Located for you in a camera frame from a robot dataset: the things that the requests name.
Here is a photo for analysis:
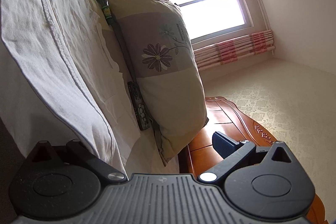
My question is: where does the floral patchwork pillow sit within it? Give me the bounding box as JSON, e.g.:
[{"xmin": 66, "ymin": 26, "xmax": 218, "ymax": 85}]
[{"xmin": 110, "ymin": 0, "xmax": 207, "ymax": 165}]

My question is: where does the white printed t-shirt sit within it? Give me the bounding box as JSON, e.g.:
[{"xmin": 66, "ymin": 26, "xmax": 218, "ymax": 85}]
[{"xmin": 0, "ymin": 0, "xmax": 142, "ymax": 177}]

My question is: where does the pink right curtain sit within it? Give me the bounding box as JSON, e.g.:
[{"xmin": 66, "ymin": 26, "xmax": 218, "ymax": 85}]
[{"xmin": 194, "ymin": 30, "xmax": 276, "ymax": 71}]

